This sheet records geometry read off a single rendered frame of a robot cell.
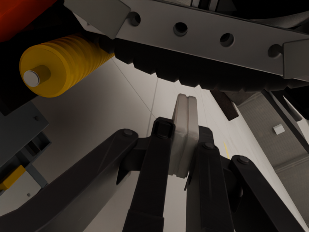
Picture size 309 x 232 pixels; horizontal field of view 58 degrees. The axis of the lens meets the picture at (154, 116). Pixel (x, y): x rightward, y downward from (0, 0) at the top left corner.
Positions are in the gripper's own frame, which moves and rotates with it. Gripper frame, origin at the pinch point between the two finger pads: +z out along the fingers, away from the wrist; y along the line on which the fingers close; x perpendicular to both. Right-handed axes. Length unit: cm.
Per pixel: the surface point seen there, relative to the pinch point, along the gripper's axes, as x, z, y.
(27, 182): -45, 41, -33
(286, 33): 7.3, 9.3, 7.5
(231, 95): -171, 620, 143
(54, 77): -2.1, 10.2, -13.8
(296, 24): 8.2, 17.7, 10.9
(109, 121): -59, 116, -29
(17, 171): -33, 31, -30
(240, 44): 5.4, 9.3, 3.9
